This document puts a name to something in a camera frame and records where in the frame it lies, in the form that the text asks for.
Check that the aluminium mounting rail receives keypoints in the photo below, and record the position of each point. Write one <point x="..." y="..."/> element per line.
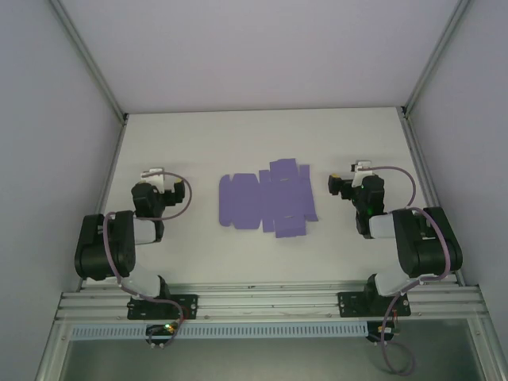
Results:
<point x="258" y="305"/>

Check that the aluminium frame post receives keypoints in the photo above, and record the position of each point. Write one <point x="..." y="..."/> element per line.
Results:
<point x="93" y="67"/>
<point x="435" y="59"/>

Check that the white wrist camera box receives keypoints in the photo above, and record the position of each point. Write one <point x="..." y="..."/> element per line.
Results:
<point x="362" y="168"/>
<point x="152" y="178"/>

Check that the black left controller board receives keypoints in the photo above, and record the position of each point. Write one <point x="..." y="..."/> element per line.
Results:
<point x="158" y="331"/>

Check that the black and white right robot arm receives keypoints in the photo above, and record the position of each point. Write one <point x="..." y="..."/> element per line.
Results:
<point x="424" y="246"/>

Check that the aluminium table side rail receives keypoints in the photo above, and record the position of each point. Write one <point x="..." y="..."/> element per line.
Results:
<point x="105" y="198"/>
<point x="423" y="178"/>

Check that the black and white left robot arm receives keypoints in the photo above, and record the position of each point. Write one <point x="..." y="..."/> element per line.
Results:
<point x="103" y="246"/>

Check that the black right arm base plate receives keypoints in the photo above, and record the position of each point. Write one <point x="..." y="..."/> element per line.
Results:
<point x="349" y="305"/>

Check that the black controller board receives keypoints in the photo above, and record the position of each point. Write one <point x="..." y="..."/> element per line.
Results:
<point x="375" y="337"/>
<point x="158" y="331"/>

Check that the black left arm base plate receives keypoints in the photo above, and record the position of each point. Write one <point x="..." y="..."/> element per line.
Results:
<point x="186" y="307"/>

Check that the black right controller board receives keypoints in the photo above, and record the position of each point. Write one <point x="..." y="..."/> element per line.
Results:
<point x="375" y="337"/>

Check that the grey metal panel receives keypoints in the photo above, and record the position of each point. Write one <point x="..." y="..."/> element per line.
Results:
<point x="258" y="361"/>

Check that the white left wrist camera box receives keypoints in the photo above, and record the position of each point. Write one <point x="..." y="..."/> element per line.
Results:
<point x="152" y="178"/>

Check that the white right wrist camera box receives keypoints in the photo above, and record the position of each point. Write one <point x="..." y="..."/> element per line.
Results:
<point x="362" y="168"/>

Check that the purple paper box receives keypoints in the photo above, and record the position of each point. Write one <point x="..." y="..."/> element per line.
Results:
<point x="254" y="202"/>

